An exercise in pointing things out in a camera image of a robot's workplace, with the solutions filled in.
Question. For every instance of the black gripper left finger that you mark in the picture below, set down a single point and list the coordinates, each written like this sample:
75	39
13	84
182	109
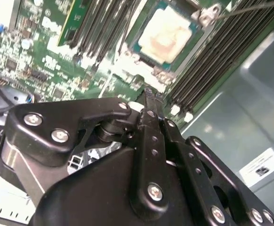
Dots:
80	108

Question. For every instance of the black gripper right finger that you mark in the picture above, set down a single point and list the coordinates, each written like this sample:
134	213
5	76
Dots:
205	188

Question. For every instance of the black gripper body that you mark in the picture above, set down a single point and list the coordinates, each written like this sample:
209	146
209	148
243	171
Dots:
92	193

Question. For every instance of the thin metal locking lever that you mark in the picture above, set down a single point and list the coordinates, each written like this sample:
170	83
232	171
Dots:
250	9
123	33

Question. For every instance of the silver-topped CPU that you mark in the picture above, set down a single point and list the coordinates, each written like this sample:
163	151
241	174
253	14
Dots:
165	33

